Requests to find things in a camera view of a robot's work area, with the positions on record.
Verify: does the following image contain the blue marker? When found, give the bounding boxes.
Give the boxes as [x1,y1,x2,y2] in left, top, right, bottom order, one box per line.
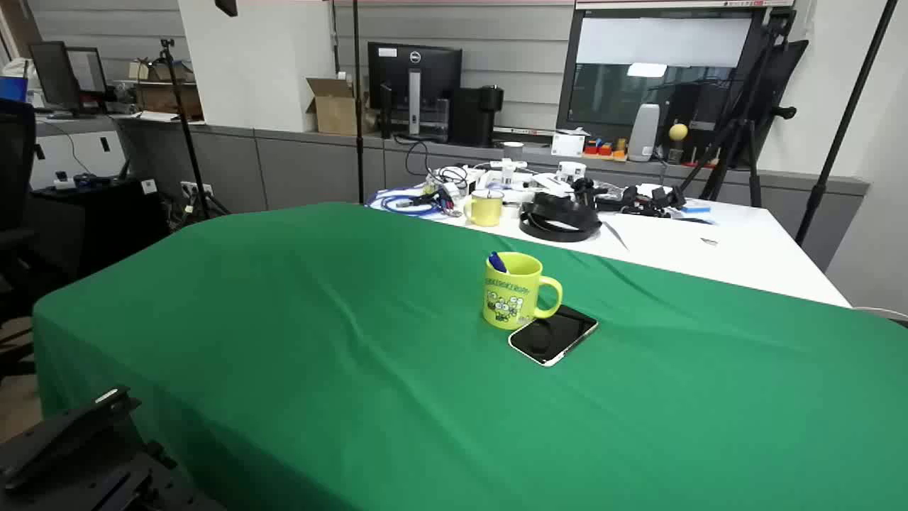
[486,253,509,273]

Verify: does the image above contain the small yellow cup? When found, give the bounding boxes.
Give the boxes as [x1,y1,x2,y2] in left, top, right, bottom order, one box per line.
[469,196,503,227]

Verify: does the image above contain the yellow cartoon mug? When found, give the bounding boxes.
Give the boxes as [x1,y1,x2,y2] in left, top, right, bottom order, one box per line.
[479,253,566,328]

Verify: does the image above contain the black smartphone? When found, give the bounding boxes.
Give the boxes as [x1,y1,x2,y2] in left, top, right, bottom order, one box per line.
[509,307,598,366]

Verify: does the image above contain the black speaker box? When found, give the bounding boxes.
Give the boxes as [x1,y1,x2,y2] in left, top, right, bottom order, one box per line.
[448,84,503,146]

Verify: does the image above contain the green tablecloth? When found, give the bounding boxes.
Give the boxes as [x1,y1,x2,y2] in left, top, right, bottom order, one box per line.
[34,204,908,511]

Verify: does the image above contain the black computer monitor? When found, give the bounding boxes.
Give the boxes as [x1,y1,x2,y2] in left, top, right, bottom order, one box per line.
[369,41,462,136]

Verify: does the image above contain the black headset device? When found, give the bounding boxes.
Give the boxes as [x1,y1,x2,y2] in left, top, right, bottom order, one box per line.
[623,185,688,219]

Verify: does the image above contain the open cardboard box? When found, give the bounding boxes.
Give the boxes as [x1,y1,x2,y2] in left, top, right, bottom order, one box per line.
[308,77,359,136]

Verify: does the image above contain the white cylinder device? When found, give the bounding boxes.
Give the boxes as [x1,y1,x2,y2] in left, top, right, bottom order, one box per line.
[628,102,661,162]

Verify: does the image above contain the yellow ball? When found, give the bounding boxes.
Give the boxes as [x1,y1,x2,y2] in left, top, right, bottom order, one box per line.
[669,121,691,141]

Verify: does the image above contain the black tripod stand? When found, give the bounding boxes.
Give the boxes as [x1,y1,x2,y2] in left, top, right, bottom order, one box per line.
[160,40,225,219]

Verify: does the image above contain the black office chair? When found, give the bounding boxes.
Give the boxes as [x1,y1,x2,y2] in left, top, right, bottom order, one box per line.
[0,98,37,307]

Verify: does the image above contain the black camera mount foreground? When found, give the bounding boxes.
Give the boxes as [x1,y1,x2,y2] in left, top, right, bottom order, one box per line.
[0,385,222,511]

